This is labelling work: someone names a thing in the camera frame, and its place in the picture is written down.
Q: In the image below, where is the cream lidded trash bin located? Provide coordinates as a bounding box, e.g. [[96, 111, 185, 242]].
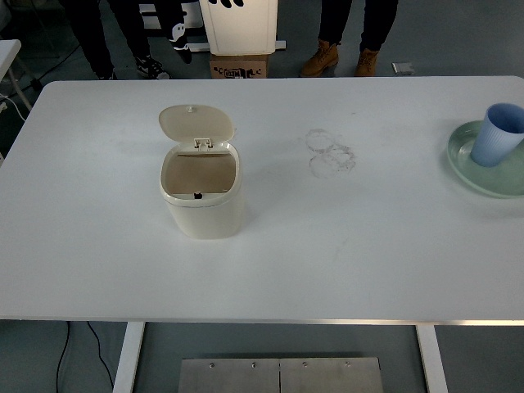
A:
[[158, 104, 247, 241]]

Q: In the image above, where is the white table leg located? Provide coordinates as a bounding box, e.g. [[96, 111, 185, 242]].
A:
[[111, 322, 147, 393], [414, 325, 448, 393]]

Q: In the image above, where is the blue ribbed cup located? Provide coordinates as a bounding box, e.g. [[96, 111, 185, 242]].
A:
[[469, 103, 524, 168]]

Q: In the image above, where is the tall white cabinet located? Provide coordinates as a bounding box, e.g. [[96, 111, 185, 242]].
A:
[[199, 0, 280, 56]]

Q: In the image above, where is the white cable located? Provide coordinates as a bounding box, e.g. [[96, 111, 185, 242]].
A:
[[0, 93, 26, 120]]

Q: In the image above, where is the black floor cable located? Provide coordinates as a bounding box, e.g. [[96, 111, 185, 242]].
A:
[[29, 38, 83, 90], [86, 321, 115, 390], [55, 321, 71, 393]]

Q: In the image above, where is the white device with dark slot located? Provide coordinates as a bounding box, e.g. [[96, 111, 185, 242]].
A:
[[138, 0, 205, 30]]

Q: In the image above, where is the small white side table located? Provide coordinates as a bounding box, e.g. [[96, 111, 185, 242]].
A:
[[0, 38, 33, 115]]

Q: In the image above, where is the printed cardboard box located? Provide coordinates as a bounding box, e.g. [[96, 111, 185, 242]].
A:
[[210, 53, 271, 79]]

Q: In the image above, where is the grey metal plate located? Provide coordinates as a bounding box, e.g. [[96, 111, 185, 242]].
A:
[[178, 358, 282, 393], [279, 357, 385, 393]]

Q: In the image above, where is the pale green plate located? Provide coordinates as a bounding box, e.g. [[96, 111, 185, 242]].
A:
[[446, 120, 524, 201]]

